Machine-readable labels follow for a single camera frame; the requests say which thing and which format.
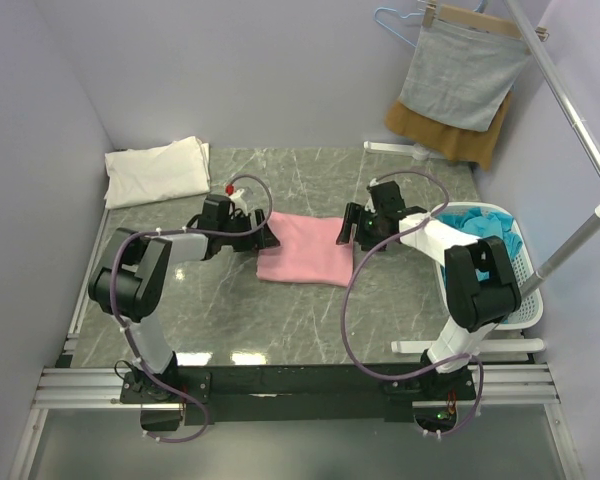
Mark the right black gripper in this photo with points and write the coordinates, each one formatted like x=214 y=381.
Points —
x=355 y=213

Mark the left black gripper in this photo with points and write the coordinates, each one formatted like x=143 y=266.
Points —
x=263 y=238

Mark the pink t shirt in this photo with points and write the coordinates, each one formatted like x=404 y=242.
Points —
x=308 y=252

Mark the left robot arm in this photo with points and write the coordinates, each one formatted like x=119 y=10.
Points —
x=127 y=282

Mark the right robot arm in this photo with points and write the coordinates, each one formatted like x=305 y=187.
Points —
x=481 y=289

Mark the teal t shirt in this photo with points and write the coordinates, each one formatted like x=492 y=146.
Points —
x=484 y=222

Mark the brown hanging cloth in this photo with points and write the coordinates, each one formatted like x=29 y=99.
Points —
x=453 y=143

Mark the folded white t shirt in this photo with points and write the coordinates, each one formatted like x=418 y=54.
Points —
x=137 y=177

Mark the black base beam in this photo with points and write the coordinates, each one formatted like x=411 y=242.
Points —
x=251 y=393

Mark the grey hanging cloth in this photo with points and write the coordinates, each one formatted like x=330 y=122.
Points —
x=460 y=77

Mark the white perforated laundry basket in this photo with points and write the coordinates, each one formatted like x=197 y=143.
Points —
x=531 y=309

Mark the wooden clip hanger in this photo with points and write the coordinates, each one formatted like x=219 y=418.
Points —
x=434 y=10

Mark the metal clothes rack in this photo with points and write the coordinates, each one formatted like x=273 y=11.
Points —
x=565 y=100

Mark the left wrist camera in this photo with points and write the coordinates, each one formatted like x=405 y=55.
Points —
x=240 y=197

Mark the aluminium rail frame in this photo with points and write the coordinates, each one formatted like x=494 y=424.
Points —
x=218 y=313

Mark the blue wire hanger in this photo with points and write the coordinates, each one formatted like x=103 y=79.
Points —
x=394 y=22

